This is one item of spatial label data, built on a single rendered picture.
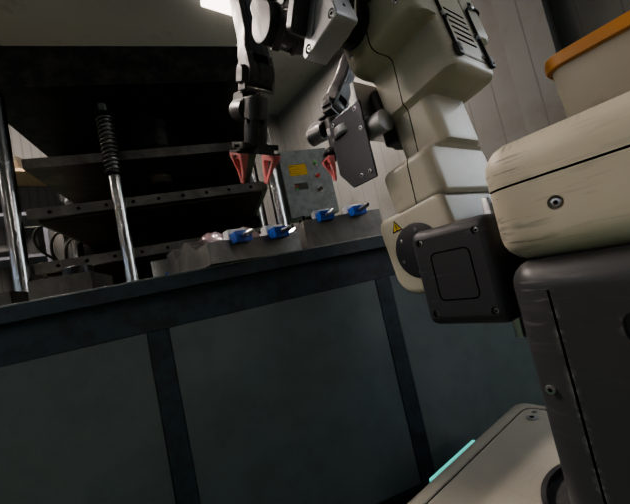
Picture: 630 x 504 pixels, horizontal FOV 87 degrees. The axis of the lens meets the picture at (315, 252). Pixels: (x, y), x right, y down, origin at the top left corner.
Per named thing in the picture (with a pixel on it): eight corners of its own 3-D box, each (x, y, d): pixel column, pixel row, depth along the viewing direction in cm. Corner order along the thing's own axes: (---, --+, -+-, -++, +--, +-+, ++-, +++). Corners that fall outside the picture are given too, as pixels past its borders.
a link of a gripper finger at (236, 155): (228, 181, 86) (228, 143, 83) (253, 182, 90) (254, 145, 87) (240, 185, 81) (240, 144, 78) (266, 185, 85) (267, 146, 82)
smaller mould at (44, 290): (94, 295, 93) (90, 270, 93) (30, 307, 88) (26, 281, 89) (115, 295, 112) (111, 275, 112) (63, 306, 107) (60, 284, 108)
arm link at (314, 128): (329, 92, 107) (345, 108, 113) (303, 109, 114) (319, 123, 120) (329, 123, 103) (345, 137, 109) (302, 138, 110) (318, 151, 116)
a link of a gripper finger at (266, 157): (243, 181, 88) (244, 144, 86) (267, 182, 93) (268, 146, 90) (255, 185, 83) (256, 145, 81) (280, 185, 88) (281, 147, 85)
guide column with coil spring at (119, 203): (154, 373, 150) (106, 102, 160) (141, 376, 149) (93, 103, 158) (156, 370, 155) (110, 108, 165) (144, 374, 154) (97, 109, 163)
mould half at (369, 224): (385, 235, 106) (376, 194, 107) (308, 250, 98) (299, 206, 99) (333, 254, 154) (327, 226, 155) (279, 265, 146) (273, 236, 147)
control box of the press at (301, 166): (383, 393, 187) (326, 145, 198) (334, 410, 178) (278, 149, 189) (366, 383, 208) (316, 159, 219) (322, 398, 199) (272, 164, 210)
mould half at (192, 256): (302, 250, 94) (294, 212, 95) (211, 264, 79) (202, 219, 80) (239, 273, 135) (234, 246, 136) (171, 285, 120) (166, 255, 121)
